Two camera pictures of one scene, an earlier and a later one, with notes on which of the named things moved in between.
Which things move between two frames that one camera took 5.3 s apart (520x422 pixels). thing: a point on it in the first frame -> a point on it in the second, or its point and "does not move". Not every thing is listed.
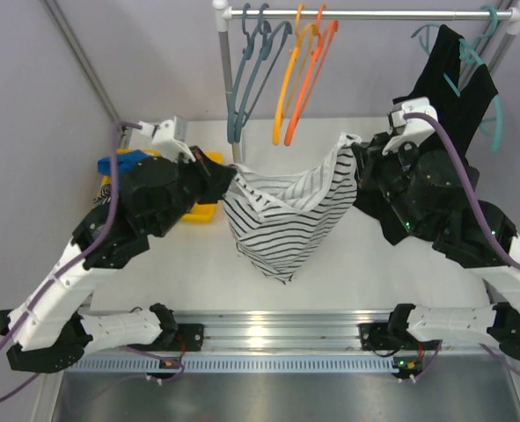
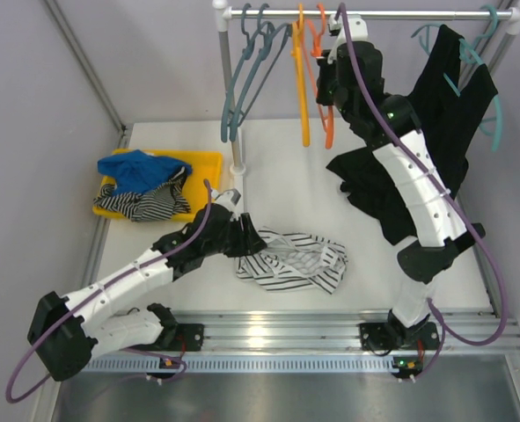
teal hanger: [468, 49] does not move
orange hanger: [326, 32] -> [327, 126]
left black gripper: [206, 177] -> [240, 235]
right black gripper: [369, 157] -> [325, 68]
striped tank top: [277, 221] -> [293, 260]
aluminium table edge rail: [281, 331] does not move
